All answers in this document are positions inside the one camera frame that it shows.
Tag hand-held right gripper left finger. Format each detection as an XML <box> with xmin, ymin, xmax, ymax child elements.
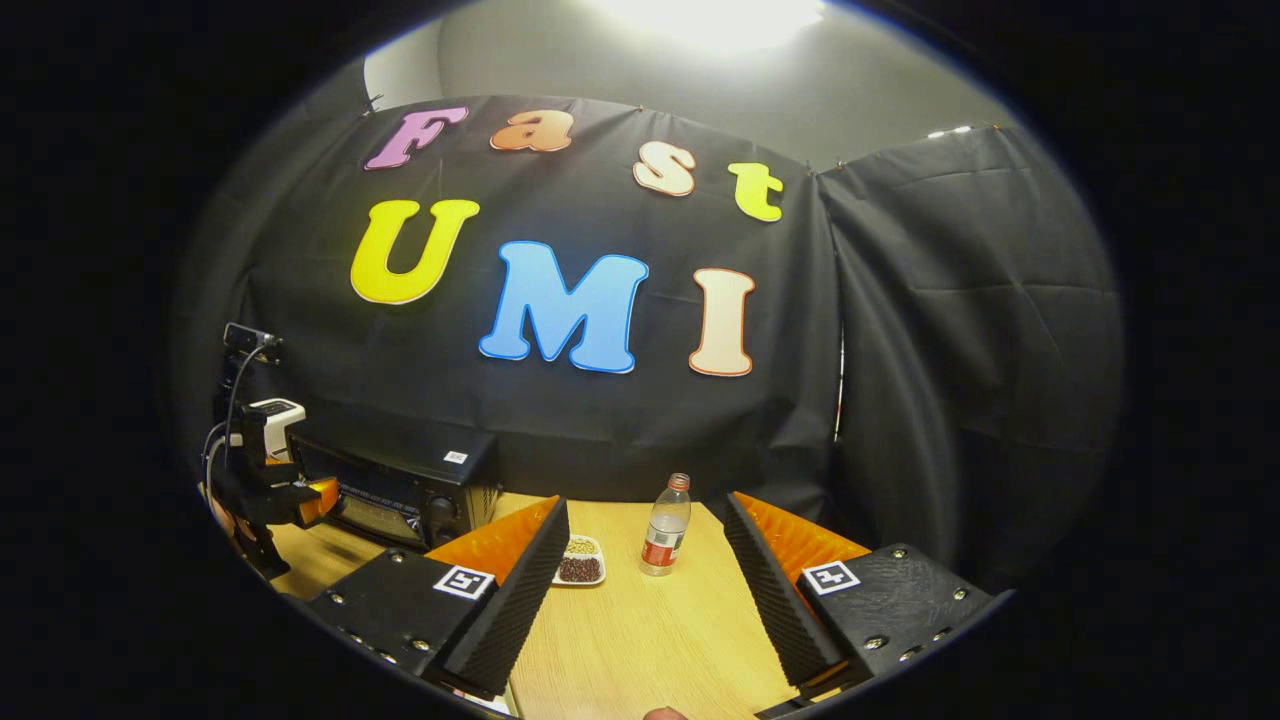
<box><xmin>305</xmin><ymin>496</ymin><xmax>571</xmax><ymax>701</ymax></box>

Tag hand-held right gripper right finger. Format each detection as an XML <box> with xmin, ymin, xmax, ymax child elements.
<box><xmin>724</xmin><ymin>490</ymin><xmax>1013</xmax><ymax>701</ymax></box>

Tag black electric oven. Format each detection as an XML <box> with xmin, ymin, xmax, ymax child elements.
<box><xmin>288</xmin><ymin>428</ymin><xmax>501</xmax><ymax>553</ymax></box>

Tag white toaster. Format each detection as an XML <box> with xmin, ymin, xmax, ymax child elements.
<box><xmin>245</xmin><ymin>398</ymin><xmax>307</xmax><ymax>463</ymax></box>

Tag white divided plate of beans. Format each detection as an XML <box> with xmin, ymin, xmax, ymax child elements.
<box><xmin>552</xmin><ymin>535</ymin><xmax>607</xmax><ymax>587</ymax></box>

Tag clear plastic bottle red label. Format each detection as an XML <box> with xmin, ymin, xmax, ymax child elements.
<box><xmin>640</xmin><ymin>473</ymin><xmax>693</xmax><ymax>577</ymax></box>

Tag black backdrop cloth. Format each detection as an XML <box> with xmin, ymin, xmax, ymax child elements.
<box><xmin>175</xmin><ymin>95</ymin><xmax>1126</xmax><ymax>591</ymax></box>

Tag large ceiling light panel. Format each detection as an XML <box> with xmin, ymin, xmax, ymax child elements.
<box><xmin>600</xmin><ymin>0</ymin><xmax>826</xmax><ymax>51</ymax></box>

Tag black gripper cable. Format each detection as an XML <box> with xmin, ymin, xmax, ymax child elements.
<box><xmin>203</xmin><ymin>345</ymin><xmax>263</xmax><ymax>501</ymax></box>

